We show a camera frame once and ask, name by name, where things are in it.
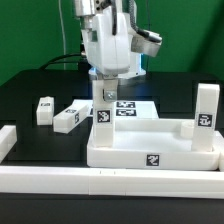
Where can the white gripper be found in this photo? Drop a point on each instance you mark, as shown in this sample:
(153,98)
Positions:
(108,53)

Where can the white desk top panel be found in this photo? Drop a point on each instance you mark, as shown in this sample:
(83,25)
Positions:
(154,144)

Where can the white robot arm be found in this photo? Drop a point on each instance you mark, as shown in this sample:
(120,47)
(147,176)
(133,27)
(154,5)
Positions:
(141,41)

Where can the fiducial marker sheet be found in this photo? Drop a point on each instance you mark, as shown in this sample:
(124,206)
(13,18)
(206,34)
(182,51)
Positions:
(135,110)

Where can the white U-shaped obstacle fence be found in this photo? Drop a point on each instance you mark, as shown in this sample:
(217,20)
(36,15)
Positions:
(97,181)

